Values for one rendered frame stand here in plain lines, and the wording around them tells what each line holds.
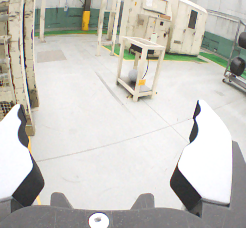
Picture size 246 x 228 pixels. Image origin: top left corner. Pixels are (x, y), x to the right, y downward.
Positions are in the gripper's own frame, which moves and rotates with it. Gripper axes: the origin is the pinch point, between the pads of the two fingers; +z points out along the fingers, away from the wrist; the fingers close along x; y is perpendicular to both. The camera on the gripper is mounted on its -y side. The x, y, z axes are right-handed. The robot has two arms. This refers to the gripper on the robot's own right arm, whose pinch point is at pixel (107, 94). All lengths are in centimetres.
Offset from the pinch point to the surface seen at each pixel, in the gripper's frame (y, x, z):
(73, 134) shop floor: 102, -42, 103
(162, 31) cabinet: 40, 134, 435
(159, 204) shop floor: 112, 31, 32
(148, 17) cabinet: 1, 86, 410
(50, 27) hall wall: 36, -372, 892
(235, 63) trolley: 82, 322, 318
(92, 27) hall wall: 70, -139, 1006
